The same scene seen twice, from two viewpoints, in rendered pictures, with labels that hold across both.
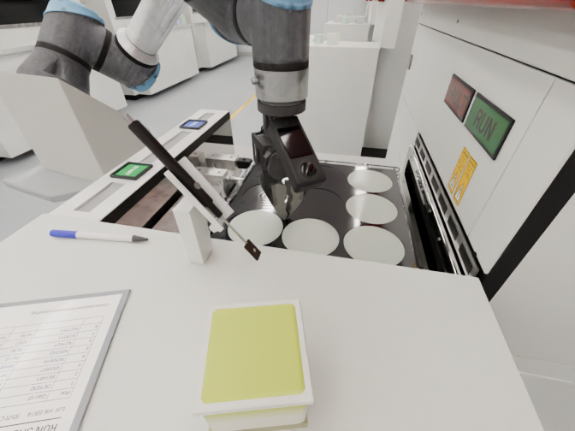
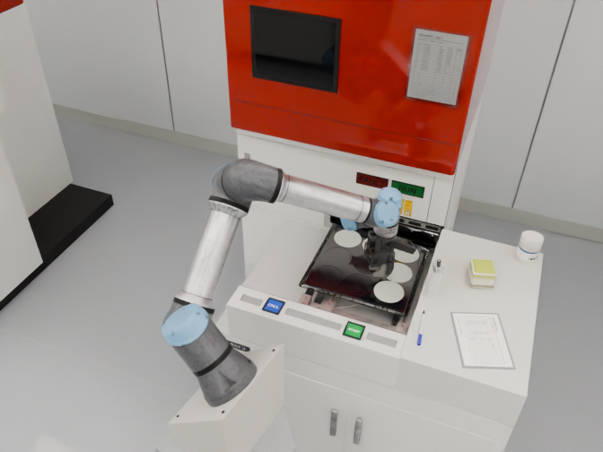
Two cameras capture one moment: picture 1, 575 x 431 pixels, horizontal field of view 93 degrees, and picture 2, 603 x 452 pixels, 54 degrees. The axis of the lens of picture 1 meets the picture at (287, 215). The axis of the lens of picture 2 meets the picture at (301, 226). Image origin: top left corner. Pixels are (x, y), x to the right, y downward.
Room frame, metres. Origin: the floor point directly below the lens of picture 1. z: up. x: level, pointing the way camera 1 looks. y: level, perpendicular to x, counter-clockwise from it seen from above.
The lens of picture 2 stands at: (0.45, 1.49, 2.32)
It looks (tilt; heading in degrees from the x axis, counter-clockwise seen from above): 39 degrees down; 279
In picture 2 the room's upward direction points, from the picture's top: 1 degrees clockwise
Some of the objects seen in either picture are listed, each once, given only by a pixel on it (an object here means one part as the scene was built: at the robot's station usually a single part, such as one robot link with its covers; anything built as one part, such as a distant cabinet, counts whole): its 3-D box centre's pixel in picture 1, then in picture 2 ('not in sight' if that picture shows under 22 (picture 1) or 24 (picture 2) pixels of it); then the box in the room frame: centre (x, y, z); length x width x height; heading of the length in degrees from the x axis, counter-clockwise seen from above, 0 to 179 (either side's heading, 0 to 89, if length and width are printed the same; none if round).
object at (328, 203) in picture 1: (317, 202); (367, 265); (0.46, -0.06, 0.90); 0.34 x 0.34 x 0.01; 78
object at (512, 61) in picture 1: (432, 119); (337, 189); (0.60, -0.32, 1.02); 0.81 x 0.03 x 0.40; 168
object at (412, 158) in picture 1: (423, 211); (379, 229); (0.43, -0.27, 0.89); 0.44 x 0.02 x 0.10; 168
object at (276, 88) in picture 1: (279, 85); (386, 227); (0.42, 0.01, 1.13); 0.08 x 0.08 x 0.05
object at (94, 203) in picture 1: (174, 172); (313, 334); (0.60, 0.28, 0.89); 0.55 x 0.09 x 0.14; 168
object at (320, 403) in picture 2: not in sight; (368, 380); (0.40, 0.06, 0.41); 0.96 x 0.64 x 0.82; 168
